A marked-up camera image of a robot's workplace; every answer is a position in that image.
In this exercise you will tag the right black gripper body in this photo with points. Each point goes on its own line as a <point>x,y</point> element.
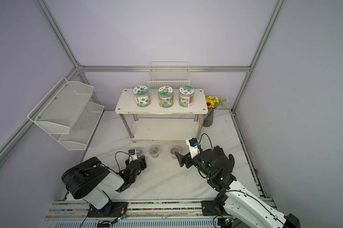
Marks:
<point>196,161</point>

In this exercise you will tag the pink flower lid seed container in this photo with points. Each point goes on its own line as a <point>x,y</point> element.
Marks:
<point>186,96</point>

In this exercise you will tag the sunflower lid seed container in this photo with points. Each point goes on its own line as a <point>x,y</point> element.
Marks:
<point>166,95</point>

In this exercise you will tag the strawberry lid seed container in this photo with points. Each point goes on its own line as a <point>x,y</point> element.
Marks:
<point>142,96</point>

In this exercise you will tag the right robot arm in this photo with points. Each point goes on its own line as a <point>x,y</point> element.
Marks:
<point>235,199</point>

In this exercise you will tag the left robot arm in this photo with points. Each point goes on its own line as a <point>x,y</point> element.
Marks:
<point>90,180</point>

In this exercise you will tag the white two-tier shelf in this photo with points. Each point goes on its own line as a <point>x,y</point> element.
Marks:
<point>162,114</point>

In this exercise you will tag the small red-based clear cup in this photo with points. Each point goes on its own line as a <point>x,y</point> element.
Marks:
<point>173,151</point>

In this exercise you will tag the black yellow work glove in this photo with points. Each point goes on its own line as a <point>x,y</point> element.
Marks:
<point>226,162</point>

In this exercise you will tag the yellow sunflower plant pot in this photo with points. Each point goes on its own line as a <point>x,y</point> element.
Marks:
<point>213,103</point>

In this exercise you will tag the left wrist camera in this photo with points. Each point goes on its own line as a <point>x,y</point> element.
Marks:
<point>133,154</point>

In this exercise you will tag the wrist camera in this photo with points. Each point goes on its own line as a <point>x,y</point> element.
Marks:
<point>194,147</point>
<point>133,154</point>

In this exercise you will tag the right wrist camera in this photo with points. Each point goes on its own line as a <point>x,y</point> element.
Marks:
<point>194,147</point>

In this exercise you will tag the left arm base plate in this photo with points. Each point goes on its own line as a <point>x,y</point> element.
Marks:
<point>111,210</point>

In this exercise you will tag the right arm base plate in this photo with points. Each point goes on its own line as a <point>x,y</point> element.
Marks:
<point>212,208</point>

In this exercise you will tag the white wire basket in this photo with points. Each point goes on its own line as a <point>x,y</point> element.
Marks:
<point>173,74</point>

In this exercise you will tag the aluminium front rail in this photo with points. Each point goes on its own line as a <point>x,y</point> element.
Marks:
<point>138,214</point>

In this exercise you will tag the white mesh wall rack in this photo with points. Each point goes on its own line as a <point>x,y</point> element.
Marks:
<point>68,115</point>

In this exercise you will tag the aluminium cage frame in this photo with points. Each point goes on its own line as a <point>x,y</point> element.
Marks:
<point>8,147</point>

